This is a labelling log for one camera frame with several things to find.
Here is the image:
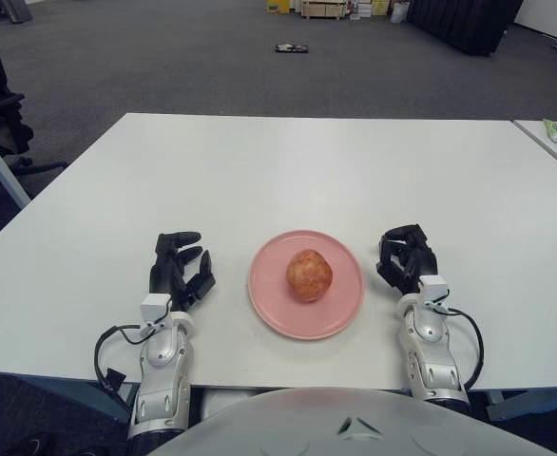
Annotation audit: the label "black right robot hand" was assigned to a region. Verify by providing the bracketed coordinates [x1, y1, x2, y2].
[375, 222, 439, 298]

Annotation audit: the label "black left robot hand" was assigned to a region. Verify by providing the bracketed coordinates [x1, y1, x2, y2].
[147, 230, 218, 314]

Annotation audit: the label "red yellow apple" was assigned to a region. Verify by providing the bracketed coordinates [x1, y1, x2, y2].
[285, 248, 333, 304]

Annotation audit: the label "pink round plate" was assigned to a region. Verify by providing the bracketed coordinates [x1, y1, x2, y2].
[247, 229, 366, 342]

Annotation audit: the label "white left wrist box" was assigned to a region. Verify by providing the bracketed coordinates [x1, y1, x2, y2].
[140, 293, 173, 327]

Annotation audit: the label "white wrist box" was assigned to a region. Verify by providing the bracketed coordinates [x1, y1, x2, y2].
[140, 293, 173, 327]
[418, 275, 450, 308]

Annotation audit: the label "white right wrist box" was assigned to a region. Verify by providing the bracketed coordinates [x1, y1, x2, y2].
[418, 275, 450, 308]

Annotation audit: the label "grey slanted table leg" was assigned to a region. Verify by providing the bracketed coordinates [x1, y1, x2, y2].
[0, 116, 31, 210]

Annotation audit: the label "grey robot torso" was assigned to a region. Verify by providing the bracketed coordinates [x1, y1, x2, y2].
[154, 387, 557, 456]

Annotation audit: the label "black curtain partition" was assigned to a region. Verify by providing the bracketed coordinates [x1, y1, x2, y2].
[407, 0, 525, 57]

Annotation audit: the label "stacked white boxes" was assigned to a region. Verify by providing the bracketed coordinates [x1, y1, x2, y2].
[349, 0, 392, 20]

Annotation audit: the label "wooden crate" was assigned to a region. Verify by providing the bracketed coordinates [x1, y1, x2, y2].
[300, 0, 349, 21]

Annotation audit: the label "grey bin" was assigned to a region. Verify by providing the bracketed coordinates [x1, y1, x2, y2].
[7, 0, 33, 24]

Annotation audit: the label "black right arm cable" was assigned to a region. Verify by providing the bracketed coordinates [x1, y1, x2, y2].
[442, 306, 485, 389]

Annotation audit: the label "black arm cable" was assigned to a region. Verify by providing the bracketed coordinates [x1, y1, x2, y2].
[442, 306, 485, 389]
[93, 323, 149, 391]

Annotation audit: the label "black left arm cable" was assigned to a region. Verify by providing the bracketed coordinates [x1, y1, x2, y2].
[93, 323, 149, 391]

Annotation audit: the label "blue grey table frame bar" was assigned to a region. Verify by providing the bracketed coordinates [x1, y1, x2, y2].
[485, 389, 557, 422]
[0, 370, 137, 422]

